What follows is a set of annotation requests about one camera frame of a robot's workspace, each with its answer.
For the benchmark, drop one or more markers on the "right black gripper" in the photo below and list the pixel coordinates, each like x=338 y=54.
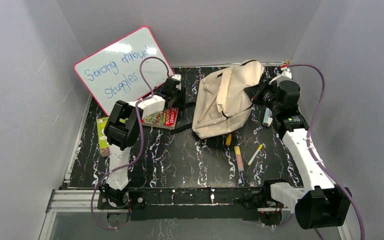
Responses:
x=254 y=93

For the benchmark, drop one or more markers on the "light blue eraser box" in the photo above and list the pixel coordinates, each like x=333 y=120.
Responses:
x=267 y=118

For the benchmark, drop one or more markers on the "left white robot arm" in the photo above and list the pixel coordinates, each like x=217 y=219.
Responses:
x=125 y=126

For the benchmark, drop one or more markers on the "beige backpack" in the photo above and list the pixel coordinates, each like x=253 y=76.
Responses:
x=222 y=105

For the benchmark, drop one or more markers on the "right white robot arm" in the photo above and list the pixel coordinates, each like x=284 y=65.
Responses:
x=323 y=203

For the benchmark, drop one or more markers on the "green book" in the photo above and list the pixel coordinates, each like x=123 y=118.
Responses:
x=103 y=145

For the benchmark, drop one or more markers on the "aluminium rail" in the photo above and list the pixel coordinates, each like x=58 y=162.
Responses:
x=72 y=200

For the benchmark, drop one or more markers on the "pink framed whiteboard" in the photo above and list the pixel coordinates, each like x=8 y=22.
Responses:
x=126 y=69

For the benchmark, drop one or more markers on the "black base frame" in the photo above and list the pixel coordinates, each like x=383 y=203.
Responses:
x=250 y=204

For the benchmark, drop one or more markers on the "yellow white pen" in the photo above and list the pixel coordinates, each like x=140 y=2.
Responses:
x=249 y=163

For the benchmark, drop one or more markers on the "orange highlighter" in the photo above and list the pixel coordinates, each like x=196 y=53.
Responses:
x=228 y=139

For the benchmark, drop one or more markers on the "yellow pink highlighter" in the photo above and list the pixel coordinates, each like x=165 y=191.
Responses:
x=238 y=156

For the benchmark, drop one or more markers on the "red treehouse book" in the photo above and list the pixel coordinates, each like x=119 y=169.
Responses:
x=164 y=119

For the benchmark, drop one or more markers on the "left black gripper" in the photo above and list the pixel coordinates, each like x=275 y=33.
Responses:
x=177 y=100

